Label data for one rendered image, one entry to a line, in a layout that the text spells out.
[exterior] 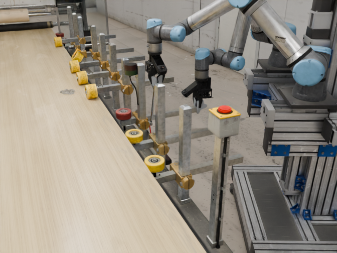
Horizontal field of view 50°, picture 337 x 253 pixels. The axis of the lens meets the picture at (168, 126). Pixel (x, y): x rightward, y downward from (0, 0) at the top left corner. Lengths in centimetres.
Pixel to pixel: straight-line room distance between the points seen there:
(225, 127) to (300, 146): 86
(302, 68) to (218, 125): 59
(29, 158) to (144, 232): 64
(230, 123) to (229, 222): 153
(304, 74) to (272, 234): 100
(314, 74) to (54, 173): 108
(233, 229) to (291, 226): 41
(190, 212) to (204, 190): 130
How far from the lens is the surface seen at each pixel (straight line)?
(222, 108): 107
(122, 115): 182
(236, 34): 188
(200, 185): 283
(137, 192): 126
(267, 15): 156
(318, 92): 173
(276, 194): 249
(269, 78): 218
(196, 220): 146
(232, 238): 243
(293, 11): 456
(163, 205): 120
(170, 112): 193
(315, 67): 154
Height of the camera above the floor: 166
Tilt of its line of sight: 27 degrees down
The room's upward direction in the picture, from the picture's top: straight up
